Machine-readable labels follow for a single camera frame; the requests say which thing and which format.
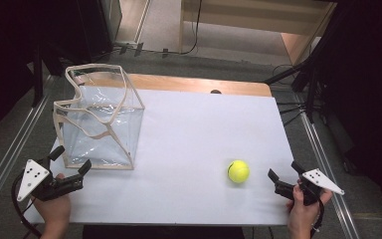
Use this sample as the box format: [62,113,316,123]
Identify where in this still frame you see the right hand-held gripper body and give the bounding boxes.
[274,168,345,206]

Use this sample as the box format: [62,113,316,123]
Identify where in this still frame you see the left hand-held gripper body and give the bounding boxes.
[16,158,85,203]

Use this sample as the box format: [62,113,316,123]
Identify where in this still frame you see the yellow tennis ball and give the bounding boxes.
[227,159,251,184]

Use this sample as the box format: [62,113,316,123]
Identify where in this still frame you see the clear bag with beige trim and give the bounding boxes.
[52,63,146,171]

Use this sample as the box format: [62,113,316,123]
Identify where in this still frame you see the person's left hand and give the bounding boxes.
[32,194,73,239]

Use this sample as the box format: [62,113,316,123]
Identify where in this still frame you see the person's right hand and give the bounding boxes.
[286,183,333,239]

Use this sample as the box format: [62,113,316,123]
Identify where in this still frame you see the white table mat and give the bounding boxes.
[23,87,296,227]

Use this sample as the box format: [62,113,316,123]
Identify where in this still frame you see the black metal stand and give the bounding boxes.
[263,0,349,124]

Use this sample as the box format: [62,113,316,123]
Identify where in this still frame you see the black cabinet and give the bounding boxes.
[0,0,123,78]

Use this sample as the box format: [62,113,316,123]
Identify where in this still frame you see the light wooden furniture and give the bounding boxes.
[178,0,338,67]

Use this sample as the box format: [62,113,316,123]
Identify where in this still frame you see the metal floor rail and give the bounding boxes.
[297,112,362,239]
[0,95,50,227]

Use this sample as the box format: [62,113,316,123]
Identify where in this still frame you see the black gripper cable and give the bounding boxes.
[11,172,44,239]
[310,195,326,233]

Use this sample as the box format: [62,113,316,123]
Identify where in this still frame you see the black floor cables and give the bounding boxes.
[272,64,314,127]

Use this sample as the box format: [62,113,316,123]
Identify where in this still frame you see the black hanging cable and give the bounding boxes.
[138,0,203,57]

